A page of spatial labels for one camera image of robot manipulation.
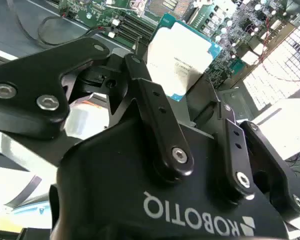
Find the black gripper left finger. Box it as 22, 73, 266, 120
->
0, 36, 195, 182

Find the silver CPU with green edge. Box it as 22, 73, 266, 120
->
146, 12, 224, 102

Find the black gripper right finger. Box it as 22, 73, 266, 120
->
204, 74, 300, 221

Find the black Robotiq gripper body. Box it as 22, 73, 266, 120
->
49, 117, 291, 240

